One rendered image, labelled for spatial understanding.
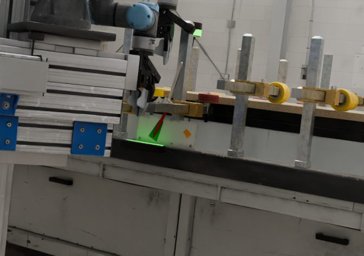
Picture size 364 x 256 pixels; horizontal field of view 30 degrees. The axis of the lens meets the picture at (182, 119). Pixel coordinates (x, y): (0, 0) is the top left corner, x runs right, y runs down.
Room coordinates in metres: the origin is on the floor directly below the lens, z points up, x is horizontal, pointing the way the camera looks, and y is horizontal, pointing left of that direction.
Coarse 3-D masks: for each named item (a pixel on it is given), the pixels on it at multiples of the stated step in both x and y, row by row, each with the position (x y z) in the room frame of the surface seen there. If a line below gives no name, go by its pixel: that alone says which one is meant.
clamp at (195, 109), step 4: (172, 100) 2.51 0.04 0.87; (176, 100) 2.51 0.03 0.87; (184, 104) 2.48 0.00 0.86; (188, 104) 2.48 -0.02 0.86; (192, 104) 2.47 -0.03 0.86; (196, 104) 2.46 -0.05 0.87; (200, 104) 2.48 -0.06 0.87; (188, 108) 2.48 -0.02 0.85; (192, 108) 2.47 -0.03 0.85; (196, 108) 2.46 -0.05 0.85; (200, 108) 2.48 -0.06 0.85; (168, 112) 2.53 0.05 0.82; (188, 112) 2.47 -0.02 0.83; (192, 112) 2.47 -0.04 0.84; (196, 112) 2.46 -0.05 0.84; (200, 112) 2.49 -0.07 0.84; (192, 116) 2.47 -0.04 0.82; (196, 116) 2.46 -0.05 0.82; (200, 116) 2.49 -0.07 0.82
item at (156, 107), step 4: (148, 104) 2.28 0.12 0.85; (152, 104) 2.28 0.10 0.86; (156, 104) 2.28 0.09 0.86; (160, 104) 2.30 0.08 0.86; (164, 104) 2.32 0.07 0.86; (168, 104) 2.35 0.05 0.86; (172, 104) 2.37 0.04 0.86; (176, 104) 2.39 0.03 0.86; (180, 104) 2.44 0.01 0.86; (148, 108) 2.28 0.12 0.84; (152, 108) 2.28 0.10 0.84; (156, 108) 2.28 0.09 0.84; (160, 108) 2.30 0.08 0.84; (164, 108) 2.32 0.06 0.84; (168, 108) 2.35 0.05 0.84; (172, 108) 2.37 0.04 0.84; (176, 108) 2.40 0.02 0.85; (180, 108) 2.42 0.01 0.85; (184, 108) 2.45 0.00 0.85; (204, 108) 2.59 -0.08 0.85; (208, 108) 2.61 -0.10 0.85; (212, 108) 2.64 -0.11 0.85; (172, 112) 2.38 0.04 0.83; (176, 112) 2.40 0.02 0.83; (180, 112) 2.43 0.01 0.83; (184, 112) 2.45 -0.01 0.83; (204, 112) 2.59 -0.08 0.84; (208, 112) 2.61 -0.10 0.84; (212, 112) 2.64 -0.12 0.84
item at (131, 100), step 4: (136, 88) 2.22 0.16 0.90; (132, 92) 2.20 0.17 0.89; (136, 92) 2.21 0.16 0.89; (140, 92) 2.22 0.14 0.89; (132, 96) 2.20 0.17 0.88; (136, 96) 2.21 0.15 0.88; (128, 100) 2.18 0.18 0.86; (132, 100) 2.20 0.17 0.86; (128, 104) 2.19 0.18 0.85; (132, 104) 2.20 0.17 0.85; (136, 108) 2.21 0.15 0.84; (136, 112) 2.21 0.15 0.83
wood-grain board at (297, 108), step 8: (192, 96) 2.72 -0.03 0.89; (224, 96) 3.00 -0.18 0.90; (232, 96) 3.39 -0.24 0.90; (224, 104) 2.65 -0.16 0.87; (232, 104) 2.63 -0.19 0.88; (248, 104) 2.60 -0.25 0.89; (256, 104) 2.58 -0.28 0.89; (264, 104) 2.57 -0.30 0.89; (272, 104) 2.55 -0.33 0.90; (280, 104) 2.54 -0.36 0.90; (288, 104) 2.68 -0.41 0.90; (296, 104) 2.99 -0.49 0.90; (288, 112) 2.52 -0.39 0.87; (296, 112) 2.50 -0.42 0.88; (320, 112) 2.46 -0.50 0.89; (328, 112) 2.45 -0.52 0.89; (336, 112) 2.43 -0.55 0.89; (344, 112) 2.42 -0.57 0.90; (352, 112) 2.43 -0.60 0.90; (360, 112) 2.67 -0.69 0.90; (360, 120) 2.39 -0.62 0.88
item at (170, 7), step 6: (162, 6) 2.44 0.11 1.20; (168, 6) 2.44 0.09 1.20; (174, 6) 2.45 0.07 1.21; (162, 12) 2.46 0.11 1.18; (162, 18) 2.46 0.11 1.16; (162, 24) 2.44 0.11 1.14; (168, 24) 2.43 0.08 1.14; (162, 30) 2.44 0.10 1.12; (156, 36) 2.44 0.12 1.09; (162, 36) 2.44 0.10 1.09
